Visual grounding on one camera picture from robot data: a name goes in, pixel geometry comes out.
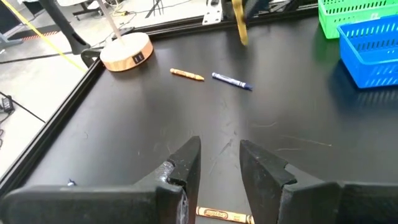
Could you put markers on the green plastic basket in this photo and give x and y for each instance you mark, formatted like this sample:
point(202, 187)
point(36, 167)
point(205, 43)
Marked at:
point(329, 26)

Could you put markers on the round wooden lamp base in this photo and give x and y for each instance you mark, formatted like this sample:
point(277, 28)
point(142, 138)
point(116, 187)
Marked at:
point(124, 53)

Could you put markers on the blue plastic basket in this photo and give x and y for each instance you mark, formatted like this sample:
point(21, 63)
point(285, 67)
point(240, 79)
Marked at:
point(357, 71)

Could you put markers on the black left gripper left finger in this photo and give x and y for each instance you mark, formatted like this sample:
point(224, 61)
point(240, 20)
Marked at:
point(93, 205)

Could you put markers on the thin lamp stem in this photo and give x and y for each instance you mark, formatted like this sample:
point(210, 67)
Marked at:
point(110, 21)

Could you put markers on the black curved clamp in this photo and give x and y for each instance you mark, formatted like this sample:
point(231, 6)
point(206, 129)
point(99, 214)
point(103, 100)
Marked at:
point(87, 57)

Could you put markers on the orange crayon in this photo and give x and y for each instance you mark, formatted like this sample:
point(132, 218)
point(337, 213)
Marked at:
point(186, 74)

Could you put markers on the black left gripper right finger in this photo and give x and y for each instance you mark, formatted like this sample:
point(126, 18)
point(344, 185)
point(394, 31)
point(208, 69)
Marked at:
point(326, 205)

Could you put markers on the black stand leg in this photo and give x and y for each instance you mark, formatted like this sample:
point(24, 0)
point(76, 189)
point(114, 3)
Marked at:
point(65, 31)

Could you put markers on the yellow-orange crayon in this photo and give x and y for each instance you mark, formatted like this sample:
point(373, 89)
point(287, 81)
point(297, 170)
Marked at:
point(224, 214)

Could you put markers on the black power adapter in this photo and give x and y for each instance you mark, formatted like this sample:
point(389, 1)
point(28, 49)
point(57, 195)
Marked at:
point(7, 105)

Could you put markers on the yellow-green crayon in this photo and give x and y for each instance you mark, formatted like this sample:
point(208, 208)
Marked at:
point(241, 25)

